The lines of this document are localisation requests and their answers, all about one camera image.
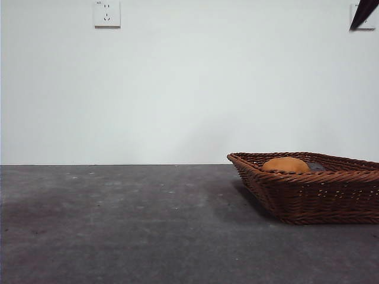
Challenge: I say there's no purple eggplant with green stem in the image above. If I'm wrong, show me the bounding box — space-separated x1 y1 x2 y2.
306 162 327 173

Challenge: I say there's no brown potato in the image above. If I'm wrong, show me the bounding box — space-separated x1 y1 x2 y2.
261 157 311 174

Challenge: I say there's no brown wicker basket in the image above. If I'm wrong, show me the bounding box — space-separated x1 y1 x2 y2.
227 151 379 226

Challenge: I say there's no white wall socket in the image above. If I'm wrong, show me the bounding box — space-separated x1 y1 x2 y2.
351 3 376 31
94 0 121 29

